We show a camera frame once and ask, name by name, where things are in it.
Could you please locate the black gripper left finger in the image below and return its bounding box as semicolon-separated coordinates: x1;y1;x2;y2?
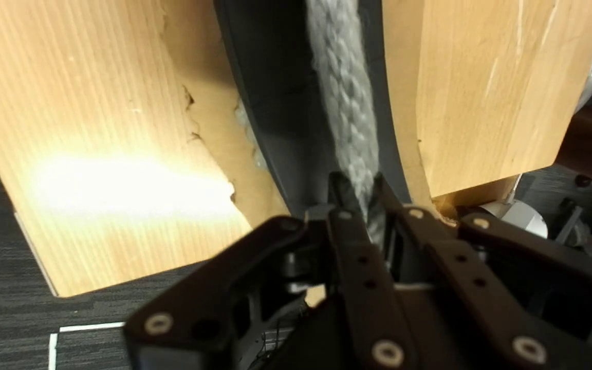
124;172;409;370

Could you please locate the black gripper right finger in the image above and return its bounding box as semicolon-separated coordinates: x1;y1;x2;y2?
371;180;592;370

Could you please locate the white braided rope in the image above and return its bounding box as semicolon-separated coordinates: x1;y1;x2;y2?
303;0;383;242

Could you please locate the black curved track object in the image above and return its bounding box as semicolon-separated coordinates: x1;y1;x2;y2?
211;0;411;217

